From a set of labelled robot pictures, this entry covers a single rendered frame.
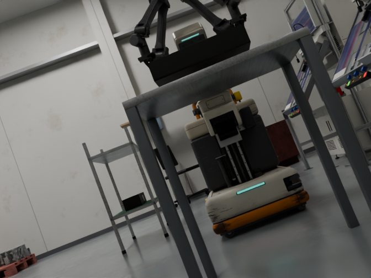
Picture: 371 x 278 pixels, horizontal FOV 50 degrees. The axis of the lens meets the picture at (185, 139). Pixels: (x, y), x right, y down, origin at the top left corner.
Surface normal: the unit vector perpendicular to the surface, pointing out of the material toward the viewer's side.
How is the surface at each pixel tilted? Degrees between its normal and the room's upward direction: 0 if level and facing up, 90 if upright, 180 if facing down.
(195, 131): 90
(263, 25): 90
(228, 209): 90
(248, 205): 90
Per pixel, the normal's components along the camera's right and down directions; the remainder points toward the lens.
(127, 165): 0.02, -0.10
